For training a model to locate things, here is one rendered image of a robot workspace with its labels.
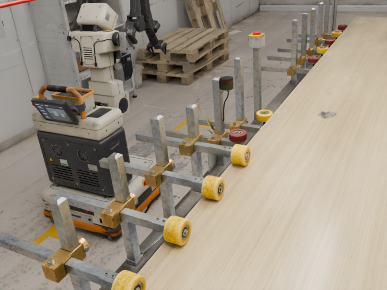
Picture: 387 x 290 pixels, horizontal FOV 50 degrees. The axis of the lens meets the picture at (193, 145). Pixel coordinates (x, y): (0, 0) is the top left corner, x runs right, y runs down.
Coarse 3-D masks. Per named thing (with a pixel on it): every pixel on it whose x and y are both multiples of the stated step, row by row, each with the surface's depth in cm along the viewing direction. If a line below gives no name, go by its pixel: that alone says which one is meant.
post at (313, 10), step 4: (312, 8) 322; (312, 12) 323; (312, 16) 324; (312, 20) 326; (312, 24) 327; (312, 28) 328; (312, 32) 330; (312, 36) 331; (312, 40) 332; (312, 44) 334
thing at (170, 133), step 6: (168, 132) 208; (174, 132) 207; (180, 132) 206; (186, 132) 206; (180, 138) 206; (222, 138) 197; (228, 138) 196; (222, 144) 196; (228, 144) 194; (234, 144) 192
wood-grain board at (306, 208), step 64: (320, 64) 271; (384, 64) 261; (320, 128) 189; (384, 128) 184; (256, 192) 148; (320, 192) 145; (384, 192) 142; (192, 256) 121; (256, 256) 119; (320, 256) 117; (384, 256) 115
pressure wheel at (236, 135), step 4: (232, 132) 191; (236, 132) 190; (240, 132) 191; (244, 132) 190; (232, 136) 188; (236, 136) 187; (240, 136) 187; (244, 136) 188; (232, 140) 189; (236, 140) 188; (240, 140) 188; (244, 140) 189
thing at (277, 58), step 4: (268, 56) 325; (272, 56) 324; (276, 56) 323; (280, 56) 322; (284, 56) 321; (288, 56) 320; (276, 60) 323; (280, 60) 322; (284, 60) 320; (288, 60) 319
